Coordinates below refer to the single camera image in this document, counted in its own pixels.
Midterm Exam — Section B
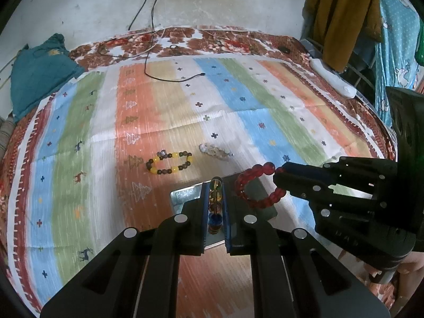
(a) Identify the dark red bead bracelet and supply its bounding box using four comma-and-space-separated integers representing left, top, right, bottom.
234, 161, 288, 210

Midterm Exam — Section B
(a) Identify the grey jewelry tray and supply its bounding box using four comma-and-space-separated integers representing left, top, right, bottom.
170, 174, 277, 249

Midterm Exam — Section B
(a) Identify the right hand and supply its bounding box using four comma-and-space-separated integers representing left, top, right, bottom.
395, 251, 424, 309

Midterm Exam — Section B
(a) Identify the white power strip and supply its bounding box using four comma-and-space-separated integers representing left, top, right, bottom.
310, 58, 357, 99

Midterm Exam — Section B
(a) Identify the striped colourful blanket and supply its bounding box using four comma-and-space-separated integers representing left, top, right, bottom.
2, 54, 371, 314

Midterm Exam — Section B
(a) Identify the blue dotted hanging cloth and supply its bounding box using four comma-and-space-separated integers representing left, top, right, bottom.
374, 0, 420, 128

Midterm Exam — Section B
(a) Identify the mustard brown hanging garment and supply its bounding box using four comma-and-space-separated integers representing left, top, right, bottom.
303, 0, 382, 73

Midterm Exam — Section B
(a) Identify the floral brown bed sheet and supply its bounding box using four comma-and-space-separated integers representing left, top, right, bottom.
69, 25, 395, 160

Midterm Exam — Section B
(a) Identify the teal pillow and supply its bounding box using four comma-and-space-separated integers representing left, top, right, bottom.
10, 33, 85, 122

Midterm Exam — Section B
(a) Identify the yellow and brown bead bracelet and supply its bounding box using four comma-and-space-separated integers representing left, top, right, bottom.
145, 150, 194, 175

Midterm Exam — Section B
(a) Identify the pale pastel bead bracelet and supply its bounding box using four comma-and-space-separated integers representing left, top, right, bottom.
198, 142, 235, 160

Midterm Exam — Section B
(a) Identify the black charging cable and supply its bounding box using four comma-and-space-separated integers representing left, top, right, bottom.
127, 0, 207, 83

